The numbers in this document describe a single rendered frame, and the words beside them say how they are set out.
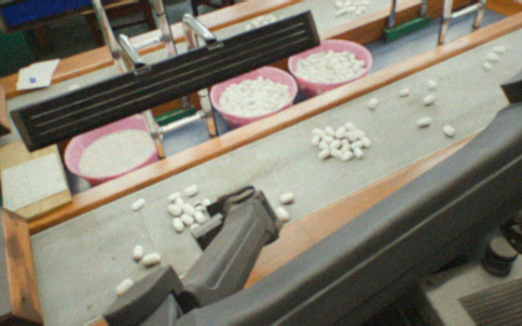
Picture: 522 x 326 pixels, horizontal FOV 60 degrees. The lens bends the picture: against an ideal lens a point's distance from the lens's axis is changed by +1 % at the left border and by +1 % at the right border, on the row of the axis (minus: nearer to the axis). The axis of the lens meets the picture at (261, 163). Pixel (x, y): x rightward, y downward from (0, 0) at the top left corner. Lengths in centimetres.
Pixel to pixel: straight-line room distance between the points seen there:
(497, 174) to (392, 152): 87
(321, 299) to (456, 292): 101
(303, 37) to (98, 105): 44
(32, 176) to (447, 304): 110
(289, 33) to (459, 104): 60
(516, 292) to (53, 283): 109
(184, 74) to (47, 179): 53
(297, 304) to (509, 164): 16
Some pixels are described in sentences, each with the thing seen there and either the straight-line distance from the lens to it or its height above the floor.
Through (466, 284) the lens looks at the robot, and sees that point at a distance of 129.
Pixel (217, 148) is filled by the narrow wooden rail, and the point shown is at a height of 76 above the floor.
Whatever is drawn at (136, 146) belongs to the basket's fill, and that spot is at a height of 73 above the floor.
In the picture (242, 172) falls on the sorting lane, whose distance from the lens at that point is 115.
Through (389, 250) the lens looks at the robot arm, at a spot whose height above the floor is 130.
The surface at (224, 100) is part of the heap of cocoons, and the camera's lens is 141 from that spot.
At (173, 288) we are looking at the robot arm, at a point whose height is 122.
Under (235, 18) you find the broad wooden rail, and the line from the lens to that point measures 184.
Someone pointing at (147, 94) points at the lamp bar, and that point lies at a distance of 89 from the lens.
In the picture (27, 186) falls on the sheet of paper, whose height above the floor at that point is 78.
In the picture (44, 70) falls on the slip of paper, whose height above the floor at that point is 77.
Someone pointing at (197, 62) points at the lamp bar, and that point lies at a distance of 91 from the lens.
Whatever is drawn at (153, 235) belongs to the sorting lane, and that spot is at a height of 74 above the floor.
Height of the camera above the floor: 153
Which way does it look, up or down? 43 degrees down
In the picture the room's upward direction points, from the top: 8 degrees counter-clockwise
